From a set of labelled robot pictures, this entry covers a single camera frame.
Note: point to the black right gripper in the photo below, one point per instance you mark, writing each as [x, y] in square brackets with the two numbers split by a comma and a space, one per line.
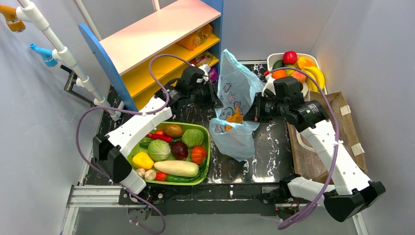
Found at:
[257, 110]

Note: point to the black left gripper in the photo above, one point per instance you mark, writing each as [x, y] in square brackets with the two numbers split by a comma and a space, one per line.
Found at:
[211, 95]

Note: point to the brown ginger root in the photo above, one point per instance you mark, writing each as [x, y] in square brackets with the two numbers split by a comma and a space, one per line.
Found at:
[235, 118]

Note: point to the light blue plastic bag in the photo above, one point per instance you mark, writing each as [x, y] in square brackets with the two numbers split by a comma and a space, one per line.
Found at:
[237, 86]

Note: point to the orange fruit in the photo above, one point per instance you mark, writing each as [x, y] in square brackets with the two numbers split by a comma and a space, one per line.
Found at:
[279, 74]

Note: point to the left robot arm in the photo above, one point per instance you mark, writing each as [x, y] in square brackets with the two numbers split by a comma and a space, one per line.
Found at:
[110, 151]

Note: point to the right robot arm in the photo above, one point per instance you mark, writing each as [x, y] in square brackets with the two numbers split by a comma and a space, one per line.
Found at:
[339, 205]

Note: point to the purple snack bag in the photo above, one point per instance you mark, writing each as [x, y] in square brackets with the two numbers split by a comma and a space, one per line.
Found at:
[213, 75]

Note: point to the green red snack bag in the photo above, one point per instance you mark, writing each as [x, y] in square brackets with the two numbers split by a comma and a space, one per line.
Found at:
[204, 58]

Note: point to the orange snack bag top shelf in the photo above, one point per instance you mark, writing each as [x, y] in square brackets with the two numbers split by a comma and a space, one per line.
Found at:
[196, 38]

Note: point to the green cabbage at back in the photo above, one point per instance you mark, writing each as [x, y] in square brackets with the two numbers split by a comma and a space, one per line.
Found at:
[193, 138]

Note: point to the green cabbage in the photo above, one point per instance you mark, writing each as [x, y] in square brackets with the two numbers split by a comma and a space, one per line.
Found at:
[193, 138]
[158, 150]

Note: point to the brown potato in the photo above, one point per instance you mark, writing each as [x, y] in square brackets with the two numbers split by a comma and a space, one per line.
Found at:
[173, 130]

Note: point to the small orange pumpkin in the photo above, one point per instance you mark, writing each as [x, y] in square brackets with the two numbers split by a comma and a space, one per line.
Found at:
[198, 154]

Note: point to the green yellow mango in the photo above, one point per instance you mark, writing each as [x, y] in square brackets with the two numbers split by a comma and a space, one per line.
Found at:
[289, 68]

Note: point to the green avocado at back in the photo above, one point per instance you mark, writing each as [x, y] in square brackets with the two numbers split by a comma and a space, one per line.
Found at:
[278, 64]

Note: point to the dark red onion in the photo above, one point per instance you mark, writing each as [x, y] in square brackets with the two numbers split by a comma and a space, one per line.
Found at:
[179, 150]

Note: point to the peach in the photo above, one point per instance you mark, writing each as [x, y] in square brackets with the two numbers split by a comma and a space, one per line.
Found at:
[298, 76]

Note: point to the green plastic vegetable bin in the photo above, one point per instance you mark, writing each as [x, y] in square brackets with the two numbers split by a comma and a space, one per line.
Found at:
[206, 144]

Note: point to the green leaf sprig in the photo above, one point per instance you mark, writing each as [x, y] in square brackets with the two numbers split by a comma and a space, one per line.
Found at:
[203, 167]

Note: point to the red apple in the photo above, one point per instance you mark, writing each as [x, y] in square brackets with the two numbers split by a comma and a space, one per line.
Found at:
[289, 57]

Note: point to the long red chili pepper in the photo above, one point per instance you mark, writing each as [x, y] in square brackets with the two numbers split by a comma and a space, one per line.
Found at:
[161, 137]

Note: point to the orange mango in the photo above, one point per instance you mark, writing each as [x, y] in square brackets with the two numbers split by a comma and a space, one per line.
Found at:
[303, 62]

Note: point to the yellow banana bunch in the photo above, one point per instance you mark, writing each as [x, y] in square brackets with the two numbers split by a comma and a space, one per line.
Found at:
[317, 75]

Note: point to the green cabbage near centre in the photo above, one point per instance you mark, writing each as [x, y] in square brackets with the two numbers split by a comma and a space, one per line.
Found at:
[158, 150]

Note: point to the white radish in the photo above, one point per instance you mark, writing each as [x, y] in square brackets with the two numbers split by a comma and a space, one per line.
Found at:
[177, 168]

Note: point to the blue yellow shelf unit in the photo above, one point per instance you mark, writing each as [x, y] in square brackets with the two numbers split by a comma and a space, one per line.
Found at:
[147, 53]

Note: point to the green cucumber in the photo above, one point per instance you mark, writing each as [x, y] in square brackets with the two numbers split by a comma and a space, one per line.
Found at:
[144, 145]

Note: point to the green chili pepper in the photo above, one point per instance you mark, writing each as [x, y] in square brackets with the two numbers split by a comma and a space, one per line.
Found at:
[180, 179]

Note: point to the red bell pepper front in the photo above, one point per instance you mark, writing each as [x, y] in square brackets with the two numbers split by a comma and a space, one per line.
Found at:
[161, 177]

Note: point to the yellow bell pepper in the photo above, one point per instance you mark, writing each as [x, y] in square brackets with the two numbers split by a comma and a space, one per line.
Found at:
[142, 160]

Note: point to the garlic bulb right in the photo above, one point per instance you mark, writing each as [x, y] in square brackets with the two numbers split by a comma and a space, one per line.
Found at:
[150, 175]

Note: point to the garlic bulb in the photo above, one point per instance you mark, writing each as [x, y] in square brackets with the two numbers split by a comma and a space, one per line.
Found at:
[150, 175]
[140, 172]

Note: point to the garlic bulb left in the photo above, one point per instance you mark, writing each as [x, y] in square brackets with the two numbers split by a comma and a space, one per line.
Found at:
[140, 172]

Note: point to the white pipe stand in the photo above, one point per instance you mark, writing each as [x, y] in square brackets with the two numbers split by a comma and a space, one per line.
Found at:
[29, 12]

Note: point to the aluminium base frame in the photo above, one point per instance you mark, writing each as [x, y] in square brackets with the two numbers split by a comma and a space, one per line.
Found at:
[171, 200]

